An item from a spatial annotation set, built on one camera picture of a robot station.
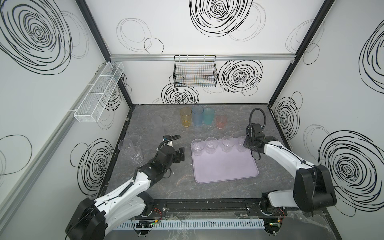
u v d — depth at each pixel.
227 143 0.93
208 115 1.03
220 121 1.06
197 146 0.93
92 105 0.74
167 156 0.60
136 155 0.91
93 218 0.39
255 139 0.69
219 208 0.75
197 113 1.01
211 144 0.96
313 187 0.42
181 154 0.74
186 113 0.96
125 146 0.94
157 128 1.04
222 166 0.88
